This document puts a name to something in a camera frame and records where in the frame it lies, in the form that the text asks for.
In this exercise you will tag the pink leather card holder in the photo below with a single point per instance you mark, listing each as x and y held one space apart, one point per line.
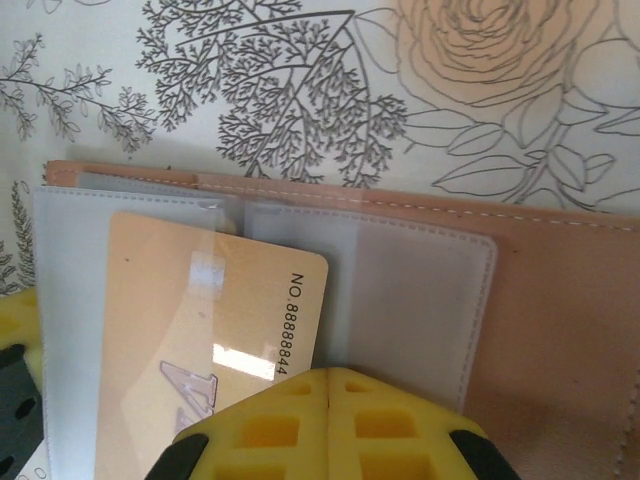
550 325

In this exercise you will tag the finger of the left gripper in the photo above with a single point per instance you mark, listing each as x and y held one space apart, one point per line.
20 390

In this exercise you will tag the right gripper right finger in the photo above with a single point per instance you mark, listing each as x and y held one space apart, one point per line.
390 440

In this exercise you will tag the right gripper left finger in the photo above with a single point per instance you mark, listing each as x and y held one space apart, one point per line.
270 440

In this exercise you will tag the gold card number 88888844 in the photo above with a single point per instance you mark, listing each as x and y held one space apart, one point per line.
270 310

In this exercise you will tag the floral patterned table cover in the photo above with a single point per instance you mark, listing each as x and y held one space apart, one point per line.
300 75

